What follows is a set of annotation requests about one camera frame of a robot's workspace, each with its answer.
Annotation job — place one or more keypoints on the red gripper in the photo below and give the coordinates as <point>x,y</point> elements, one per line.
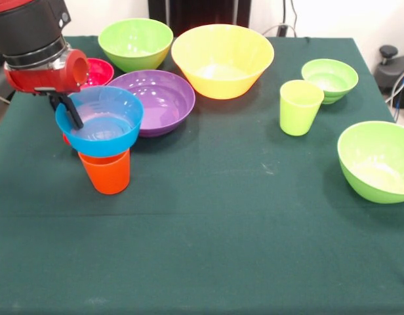
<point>41,78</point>

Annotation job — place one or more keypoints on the red cup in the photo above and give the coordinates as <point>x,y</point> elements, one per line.
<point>66,139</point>

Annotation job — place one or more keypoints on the blue bowl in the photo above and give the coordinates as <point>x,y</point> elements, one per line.
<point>100,146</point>

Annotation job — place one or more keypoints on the orange cup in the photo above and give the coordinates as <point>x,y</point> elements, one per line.
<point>107,175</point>

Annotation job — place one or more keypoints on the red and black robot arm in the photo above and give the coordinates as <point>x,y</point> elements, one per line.
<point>28,29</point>

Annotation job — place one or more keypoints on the pink bowl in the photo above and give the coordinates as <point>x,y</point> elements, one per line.
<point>100,72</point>

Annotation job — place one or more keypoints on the grey chair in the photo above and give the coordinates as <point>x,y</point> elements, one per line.
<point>0,87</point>

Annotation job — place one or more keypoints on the large light green bowl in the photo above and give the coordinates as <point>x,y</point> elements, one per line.
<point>133,39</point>
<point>369,183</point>

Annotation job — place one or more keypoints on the purple bowl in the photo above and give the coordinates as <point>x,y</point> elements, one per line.
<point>166,105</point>

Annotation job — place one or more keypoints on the large yellow bowl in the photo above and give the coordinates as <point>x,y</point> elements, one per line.
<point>221,85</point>

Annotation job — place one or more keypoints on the dark green tablecloth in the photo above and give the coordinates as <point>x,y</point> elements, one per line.
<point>202,246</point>

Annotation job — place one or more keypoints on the black power plug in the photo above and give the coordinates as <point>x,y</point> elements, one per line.
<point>282,30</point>

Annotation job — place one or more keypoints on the yellow-green cup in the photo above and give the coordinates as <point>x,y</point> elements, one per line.
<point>297,118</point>

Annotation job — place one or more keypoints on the small green bowl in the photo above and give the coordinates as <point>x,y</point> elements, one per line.
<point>333,78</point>

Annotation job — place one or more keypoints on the black knobbed stand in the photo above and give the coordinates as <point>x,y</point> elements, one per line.
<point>389,52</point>

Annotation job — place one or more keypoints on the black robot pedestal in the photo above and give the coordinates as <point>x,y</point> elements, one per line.
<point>195,13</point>

